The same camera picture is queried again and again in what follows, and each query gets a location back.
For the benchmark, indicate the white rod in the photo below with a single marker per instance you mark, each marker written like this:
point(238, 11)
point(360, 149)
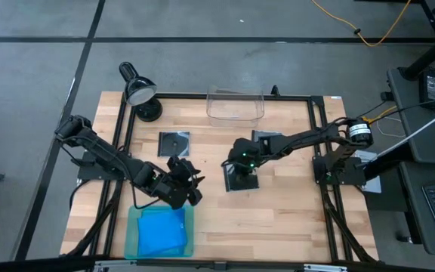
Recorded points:
point(421, 128)

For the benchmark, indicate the black pole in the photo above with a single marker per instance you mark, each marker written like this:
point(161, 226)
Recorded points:
point(391, 160)

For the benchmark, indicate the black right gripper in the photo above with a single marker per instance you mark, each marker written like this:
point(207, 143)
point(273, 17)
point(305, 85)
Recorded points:
point(244, 156)

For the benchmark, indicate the clear plastic bin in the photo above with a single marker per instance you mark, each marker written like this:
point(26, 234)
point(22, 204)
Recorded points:
point(234, 107)

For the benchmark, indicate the black frame clamp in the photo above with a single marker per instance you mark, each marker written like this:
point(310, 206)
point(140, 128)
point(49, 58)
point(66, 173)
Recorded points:
point(275, 91)

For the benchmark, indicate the teal translucent plastic bin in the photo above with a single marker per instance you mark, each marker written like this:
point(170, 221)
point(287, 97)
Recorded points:
point(131, 242)

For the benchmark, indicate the clear jewel case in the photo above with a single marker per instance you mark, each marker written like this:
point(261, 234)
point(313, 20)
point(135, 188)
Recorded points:
point(268, 134)
point(242, 184)
point(174, 145)

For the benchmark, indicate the white paper sheet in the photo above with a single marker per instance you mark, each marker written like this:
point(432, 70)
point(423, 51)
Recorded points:
point(374, 185)

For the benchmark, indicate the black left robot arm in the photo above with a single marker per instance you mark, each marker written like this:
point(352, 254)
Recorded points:
point(108, 158)

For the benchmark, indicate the thick black stand leg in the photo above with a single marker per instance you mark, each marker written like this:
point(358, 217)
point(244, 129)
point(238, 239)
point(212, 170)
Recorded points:
point(429, 56)

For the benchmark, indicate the silver bracket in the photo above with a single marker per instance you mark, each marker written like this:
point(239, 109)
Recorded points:
point(325, 268)
point(110, 266)

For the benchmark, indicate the black aluminium table frame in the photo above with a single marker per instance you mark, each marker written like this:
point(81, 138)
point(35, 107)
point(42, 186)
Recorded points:
point(217, 96)

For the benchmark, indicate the black desk lamp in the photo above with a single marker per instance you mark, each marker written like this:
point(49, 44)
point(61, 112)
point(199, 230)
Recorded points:
point(140, 92)

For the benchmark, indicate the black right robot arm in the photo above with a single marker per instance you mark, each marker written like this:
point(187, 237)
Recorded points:
point(304, 138)

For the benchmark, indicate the black power adapter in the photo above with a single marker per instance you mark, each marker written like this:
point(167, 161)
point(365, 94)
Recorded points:
point(433, 88)

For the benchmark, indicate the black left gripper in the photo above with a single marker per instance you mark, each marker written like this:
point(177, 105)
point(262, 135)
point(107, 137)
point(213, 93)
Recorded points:
point(174, 185)

